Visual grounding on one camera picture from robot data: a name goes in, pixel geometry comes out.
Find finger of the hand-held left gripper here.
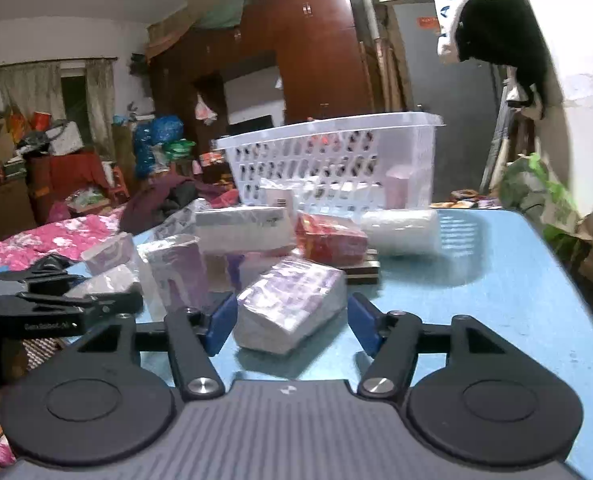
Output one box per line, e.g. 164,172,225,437
0,290,144,337
0,269,84,292

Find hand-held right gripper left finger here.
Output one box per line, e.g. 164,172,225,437
74,292,238,402

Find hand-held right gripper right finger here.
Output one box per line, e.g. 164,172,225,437
347,292,510,402

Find clear plastic-wrapped pack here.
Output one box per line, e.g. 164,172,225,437
66,265,142,301

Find purple patterned tissue pack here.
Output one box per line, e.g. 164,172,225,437
232,256,347,356

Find lilac plastic-wrapped pack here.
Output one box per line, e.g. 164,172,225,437
136,234,212,313

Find small lilac pack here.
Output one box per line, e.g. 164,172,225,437
81,232,137,276

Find red packet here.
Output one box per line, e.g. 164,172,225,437
295,212,370,268

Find large white tissue pack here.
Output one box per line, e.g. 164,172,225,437
195,206,297,256

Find white plastic-wrapped roll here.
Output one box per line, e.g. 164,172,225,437
361,208,442,257

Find clear patterned packet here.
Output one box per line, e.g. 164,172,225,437
149,199,210,241

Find white plastic basket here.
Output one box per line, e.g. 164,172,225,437
214,112,445,216

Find pink floral blanket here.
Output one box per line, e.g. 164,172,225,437
0,212,127,273

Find dark wooden board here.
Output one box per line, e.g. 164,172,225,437
344,250,381,281

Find wooden cabinet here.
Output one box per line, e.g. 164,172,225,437
0,175,37,241

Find red cloth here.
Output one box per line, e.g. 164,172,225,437
29,152,112,211

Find dark clothes pile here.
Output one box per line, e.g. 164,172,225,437
119,175,237,236

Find pink item in basket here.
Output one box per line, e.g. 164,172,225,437
387,165,413,208

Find colourful packets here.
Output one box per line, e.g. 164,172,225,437
429,187,502,211

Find green packet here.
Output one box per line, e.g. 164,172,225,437
164,139,197,161

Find patterned curtain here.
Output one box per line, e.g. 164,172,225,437
0,61,64,122
84,60,117,161

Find blue plastic bag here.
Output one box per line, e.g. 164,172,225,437
134,115,184,178

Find black television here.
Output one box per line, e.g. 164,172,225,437
229,115,274,136

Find pink hanging plastic bag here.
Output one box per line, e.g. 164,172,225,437
195,94,217,123

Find green plastic bag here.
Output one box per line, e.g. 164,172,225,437
499,152,582,261

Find grey door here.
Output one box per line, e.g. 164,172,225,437
394,0,502,196

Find leaning wooden poles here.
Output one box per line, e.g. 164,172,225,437
371,0,412,113

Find brown wooden wardrobe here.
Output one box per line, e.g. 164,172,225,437
146,0,377,161

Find black hanging garment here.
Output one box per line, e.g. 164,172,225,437
454,0,552,121

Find green cloth bundle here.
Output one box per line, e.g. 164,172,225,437
196,0,297,31

